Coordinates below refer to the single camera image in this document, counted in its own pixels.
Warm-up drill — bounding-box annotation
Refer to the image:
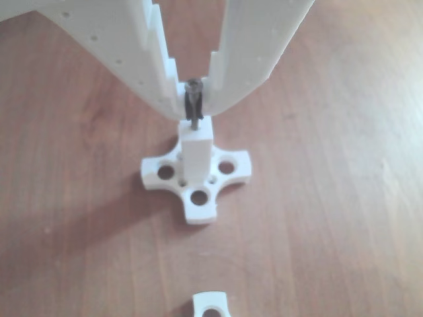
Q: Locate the long metal screw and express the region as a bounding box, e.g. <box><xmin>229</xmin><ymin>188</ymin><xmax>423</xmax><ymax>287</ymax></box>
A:
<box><xmin>184</xmin><ymin>77</ymin><xmax>204</xmax><ymax>131</ymax></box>

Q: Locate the white printed screw stand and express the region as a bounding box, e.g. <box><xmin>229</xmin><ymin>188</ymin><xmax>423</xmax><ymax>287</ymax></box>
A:
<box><xmin>141</xmin><ymin>117</ymin><xmax>254</xmax><ymax>226</ymax></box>
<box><xmin>191</xmin><ymin>290</ymin><xmax>234</xmax><ymax>317</ymax></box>

